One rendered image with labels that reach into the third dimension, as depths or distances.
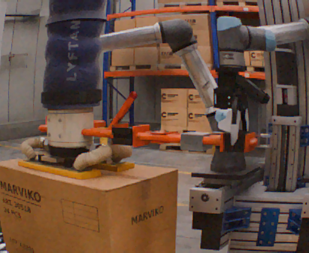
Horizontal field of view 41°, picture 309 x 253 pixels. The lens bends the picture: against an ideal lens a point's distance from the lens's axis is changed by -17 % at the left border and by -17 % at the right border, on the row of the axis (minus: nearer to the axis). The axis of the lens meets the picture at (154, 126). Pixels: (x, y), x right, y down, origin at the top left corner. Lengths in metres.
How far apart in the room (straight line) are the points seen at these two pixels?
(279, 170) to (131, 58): 8.53
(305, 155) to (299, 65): 0.38
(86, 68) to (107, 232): 0.54
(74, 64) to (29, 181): 0.42
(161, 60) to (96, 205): 8.49
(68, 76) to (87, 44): 0.12
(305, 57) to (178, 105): 7.88
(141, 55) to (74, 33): 8.56
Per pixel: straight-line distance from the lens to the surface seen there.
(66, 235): 1.47
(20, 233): 1.67
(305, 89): 1.88
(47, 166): 1.53
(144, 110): 11.62
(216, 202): 1.70
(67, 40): 1.52
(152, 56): 9.92
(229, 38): 1.28
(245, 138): 1.25
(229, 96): 1.28
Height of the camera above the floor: 1.37
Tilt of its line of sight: 5 degrees down
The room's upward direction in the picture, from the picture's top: straight up
